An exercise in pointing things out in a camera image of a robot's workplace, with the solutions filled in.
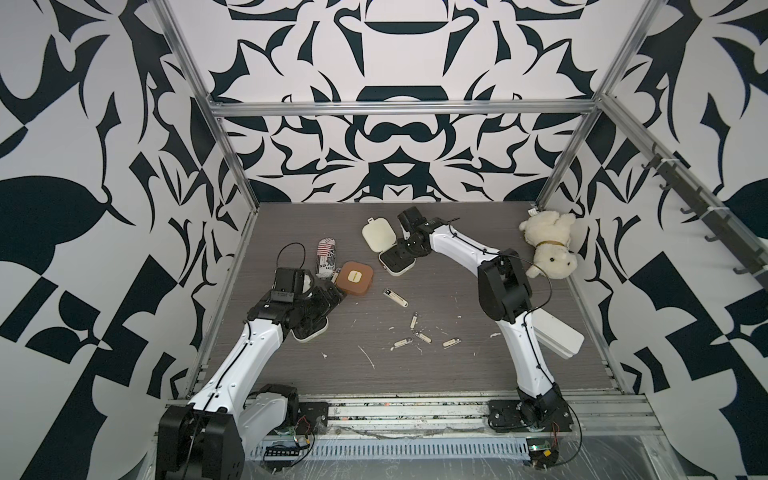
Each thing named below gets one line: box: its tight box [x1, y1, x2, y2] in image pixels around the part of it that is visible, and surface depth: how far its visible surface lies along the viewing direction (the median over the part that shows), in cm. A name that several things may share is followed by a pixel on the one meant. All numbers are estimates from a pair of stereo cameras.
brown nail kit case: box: [336, 261, 374, 296], surface depth 99 cm
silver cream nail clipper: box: [382, 288, 409, 308], surface depth 96 cm
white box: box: [532, 308, 585, 359], surface depth 86 cm
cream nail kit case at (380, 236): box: [362, 217, 417, 277], surface depth 107 cm
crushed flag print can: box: [316, 237, 336, 278], surface depth 103 cm
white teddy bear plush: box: [518, 208, 578, 280], surface depth 102 cm
